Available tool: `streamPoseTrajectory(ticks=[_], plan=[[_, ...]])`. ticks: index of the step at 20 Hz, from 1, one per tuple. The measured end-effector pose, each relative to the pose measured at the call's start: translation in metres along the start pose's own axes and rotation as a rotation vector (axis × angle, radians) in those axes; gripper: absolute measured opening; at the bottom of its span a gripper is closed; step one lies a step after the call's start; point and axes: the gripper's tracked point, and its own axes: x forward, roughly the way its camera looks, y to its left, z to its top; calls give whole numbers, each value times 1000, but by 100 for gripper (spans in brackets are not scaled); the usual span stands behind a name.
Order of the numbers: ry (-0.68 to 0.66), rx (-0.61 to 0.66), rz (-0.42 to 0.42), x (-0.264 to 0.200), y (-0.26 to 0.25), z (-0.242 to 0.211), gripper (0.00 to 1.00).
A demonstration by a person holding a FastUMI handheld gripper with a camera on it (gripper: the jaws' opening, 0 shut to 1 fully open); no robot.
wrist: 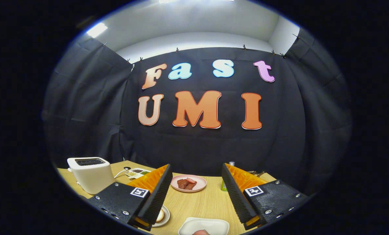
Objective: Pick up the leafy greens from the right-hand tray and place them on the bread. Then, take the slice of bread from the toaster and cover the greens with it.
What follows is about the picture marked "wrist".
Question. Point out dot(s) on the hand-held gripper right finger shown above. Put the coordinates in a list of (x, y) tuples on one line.
[(237, 195)]

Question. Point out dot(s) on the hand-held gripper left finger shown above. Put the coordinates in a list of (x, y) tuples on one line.
[(157, 195)]

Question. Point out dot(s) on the toasted bread slice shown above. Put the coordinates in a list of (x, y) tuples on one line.
[(160, 216)]

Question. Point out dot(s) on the green drink bottle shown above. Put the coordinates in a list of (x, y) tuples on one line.
[(224, 186)]

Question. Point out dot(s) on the round white plate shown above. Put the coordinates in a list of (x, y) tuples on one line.
[(166, 217)]

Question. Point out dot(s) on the brown cooked meat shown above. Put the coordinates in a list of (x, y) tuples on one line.
[(184, 185)]

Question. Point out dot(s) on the white divided condiment tray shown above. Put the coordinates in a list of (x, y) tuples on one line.
[(137, 172)]

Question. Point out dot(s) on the red sausage slice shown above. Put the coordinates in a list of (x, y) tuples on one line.
[(190, 180)]

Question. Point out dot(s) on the pink plate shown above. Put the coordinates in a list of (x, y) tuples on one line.
[(199, 186)]

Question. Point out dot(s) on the white rectangular dish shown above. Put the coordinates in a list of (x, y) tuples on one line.
[(204, 225)]

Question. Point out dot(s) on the black backdrop cloth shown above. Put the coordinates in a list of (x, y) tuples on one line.
[(197, 147)]

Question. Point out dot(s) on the white toaster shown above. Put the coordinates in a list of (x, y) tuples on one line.
[(91, 178)]

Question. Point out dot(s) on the ceiling light panel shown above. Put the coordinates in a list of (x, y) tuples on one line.
[(96, 30), (168, 1)]

